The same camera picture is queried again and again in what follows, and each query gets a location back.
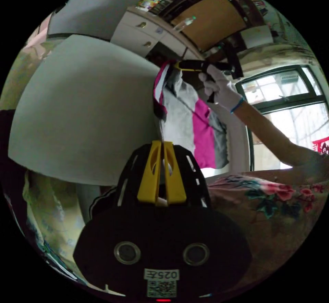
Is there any white and brown cupboard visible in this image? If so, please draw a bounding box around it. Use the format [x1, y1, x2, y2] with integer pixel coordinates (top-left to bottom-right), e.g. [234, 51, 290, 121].
[110, 0, 274, 63]

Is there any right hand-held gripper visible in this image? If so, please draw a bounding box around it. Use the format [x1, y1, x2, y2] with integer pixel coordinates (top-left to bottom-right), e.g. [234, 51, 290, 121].
[174, 59, 235, 104]

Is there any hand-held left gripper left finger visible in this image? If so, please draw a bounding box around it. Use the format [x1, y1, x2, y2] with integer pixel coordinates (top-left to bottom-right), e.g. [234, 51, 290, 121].
[137, 140, 162, 203]

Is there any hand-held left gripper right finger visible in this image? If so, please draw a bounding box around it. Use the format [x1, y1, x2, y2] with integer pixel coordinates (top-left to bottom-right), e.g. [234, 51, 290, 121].
[163, 141, 187, 204]

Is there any person's right forearm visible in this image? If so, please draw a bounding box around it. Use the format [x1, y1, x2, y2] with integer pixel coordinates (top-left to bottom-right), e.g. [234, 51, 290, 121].
[231, 100, 325, 167]

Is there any pink and gray dress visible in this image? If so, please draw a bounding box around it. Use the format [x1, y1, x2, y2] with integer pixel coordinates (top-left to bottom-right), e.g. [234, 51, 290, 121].
[153, 61, 230, 170]

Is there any pale patterned curtain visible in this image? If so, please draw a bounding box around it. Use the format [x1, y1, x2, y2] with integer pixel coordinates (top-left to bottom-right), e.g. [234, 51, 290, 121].
[22, 171, 87, 280]

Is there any window with dark frame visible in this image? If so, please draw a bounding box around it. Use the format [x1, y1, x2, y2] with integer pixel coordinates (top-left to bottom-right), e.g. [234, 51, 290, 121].
[235, 65, 329, 172]

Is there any person's right hand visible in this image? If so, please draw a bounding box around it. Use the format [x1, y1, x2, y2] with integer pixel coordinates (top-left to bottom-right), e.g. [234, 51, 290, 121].
[198, 65, 245, 114]

